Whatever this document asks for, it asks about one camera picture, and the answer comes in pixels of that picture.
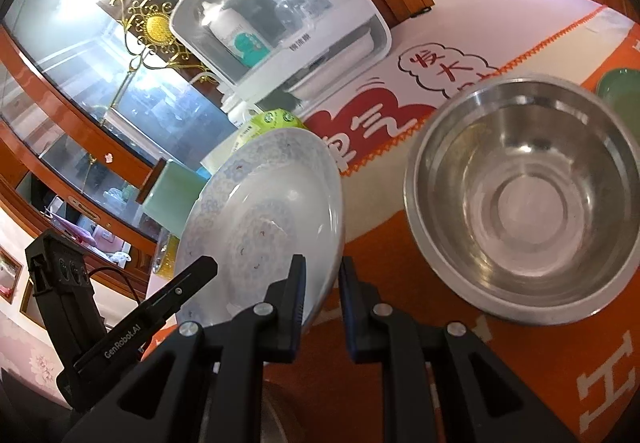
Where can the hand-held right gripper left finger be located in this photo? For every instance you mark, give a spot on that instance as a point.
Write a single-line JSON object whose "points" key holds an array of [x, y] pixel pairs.
{"points": [[300, 290]]}

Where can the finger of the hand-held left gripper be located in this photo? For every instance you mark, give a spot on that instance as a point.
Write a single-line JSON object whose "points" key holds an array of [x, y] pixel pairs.
{"points": [[160, 303]]}

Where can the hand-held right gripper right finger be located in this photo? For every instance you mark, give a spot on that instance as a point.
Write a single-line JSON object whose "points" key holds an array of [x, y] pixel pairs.
{"points": [[347, 305]]}

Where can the white patterned plate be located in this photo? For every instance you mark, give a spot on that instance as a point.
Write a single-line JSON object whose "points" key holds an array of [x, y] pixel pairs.
{"points": [[260, 203]]}

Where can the large steel bowl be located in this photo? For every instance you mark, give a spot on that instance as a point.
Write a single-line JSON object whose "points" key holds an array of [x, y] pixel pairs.
{"points": [[525, 203]]}

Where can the green plate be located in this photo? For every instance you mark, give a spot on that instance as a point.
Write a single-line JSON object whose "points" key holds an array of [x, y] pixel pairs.
{"points": [[622, 85]]}

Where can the pale green cup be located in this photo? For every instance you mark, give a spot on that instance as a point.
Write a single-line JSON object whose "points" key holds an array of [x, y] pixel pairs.
{"points": [[170, 198]]}

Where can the white printed tablecloth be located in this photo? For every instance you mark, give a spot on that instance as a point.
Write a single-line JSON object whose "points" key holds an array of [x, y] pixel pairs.
{"points": [[380, 203]]}

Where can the green tissue pack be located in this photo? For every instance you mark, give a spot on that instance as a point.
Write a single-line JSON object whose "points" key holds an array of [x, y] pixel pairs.
{"points": [[272, 120]]}

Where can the small white jar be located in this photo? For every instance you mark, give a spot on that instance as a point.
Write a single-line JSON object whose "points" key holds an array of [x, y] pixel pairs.
{"points": [[240, 113]]}

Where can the orange lettered blanket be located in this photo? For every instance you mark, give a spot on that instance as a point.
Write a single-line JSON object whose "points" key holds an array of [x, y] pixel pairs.
{"points": [[550, 373]]}

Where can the white bottle teal label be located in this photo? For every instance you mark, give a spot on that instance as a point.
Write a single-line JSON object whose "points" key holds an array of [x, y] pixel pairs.
{"points": [[240, 43]]}

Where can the wooden glass door cabinet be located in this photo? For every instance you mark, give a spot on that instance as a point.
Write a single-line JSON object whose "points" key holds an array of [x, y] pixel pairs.
{"points": [[75, 23]]}

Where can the gold door ornament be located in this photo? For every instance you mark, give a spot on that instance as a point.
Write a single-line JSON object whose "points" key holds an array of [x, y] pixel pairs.
{"points": [[155, 25]]}

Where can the clear bottle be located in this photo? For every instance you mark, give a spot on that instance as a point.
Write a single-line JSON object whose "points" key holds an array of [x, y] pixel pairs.
{"points": [[295, 5]]}

